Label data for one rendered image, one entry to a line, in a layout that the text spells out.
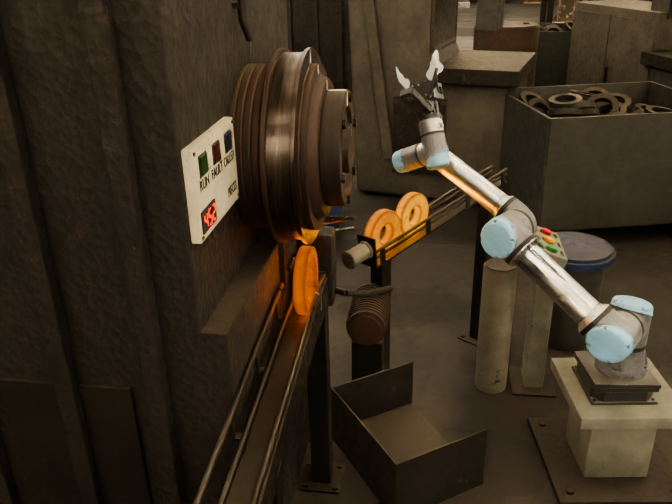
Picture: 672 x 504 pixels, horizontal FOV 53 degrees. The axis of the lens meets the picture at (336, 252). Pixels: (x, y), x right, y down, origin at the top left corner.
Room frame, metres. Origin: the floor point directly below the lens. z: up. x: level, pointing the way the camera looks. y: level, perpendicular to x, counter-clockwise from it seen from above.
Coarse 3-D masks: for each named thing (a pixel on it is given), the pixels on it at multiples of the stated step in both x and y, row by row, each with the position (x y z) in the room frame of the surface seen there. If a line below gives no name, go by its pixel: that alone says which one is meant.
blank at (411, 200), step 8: (416, 192) 2.16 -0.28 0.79; (400, 200) 2.11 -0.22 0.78; (408, 200) 2.10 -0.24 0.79; (416, 200) 2.13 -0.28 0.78; (424, 200) 2.16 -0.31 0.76; (400, 208) 2.09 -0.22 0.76; (408, 208) 2.09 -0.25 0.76; (416, 208) 2.16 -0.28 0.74; (424, 208) 2.16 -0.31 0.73; (400, 216) 2.07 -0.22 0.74; (408, 216) 2.09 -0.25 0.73; (416, 216) 2.16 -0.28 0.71; (424, 216) 2.16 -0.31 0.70; (408, 224) 2.10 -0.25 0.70; (400, 232) 2.09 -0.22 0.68
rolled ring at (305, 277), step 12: (300, 252) 1.58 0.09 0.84; (312, 252) 1.62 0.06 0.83; (300, 264) 1.55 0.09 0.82; (312, 264) 1.66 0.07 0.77; (300, 276) 1.53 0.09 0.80; (312, 276) 1.66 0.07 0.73; (300, 288) 1.51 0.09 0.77; (312, 288) 1.64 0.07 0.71; (300, 300) 1.51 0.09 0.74; (300, 312) 1.53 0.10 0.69
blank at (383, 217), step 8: (376, 216) 1.99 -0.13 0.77; (384, 216) 2.00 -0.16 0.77; (392, 216) 2.03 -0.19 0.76; (368, 224) 1.98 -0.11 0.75; (376, 224) 1.97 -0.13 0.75; (384, 224) 2.00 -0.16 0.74; (392, 224) 2.03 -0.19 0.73; (400, 224) 2.06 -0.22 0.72; (368, 232) 1.97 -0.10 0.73; (376, 232) 1.97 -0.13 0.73; (392, 232) 2.04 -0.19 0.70; (376, 240) 1.97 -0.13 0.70; (384, 240) 2.03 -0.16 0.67; (376, 248) 1.97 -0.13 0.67
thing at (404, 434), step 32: (352, 384) 1.18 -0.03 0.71; (384, 384) 1.22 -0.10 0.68; (352, 416) 1.08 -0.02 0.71; (384, 416) 1.21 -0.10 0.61; (416, 416) 1.21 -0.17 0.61; (352, 448) 1.08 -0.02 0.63; (384, 448) 0.97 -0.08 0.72; (416, 448) 1.11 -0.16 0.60; (448, 448) 0.98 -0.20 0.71; (480, 448) 1.01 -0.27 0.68; (384, 480) 0.97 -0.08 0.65; (416, 480) 0.95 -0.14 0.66; (448, 480) 0.98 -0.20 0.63; (480, 480) 1.02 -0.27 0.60
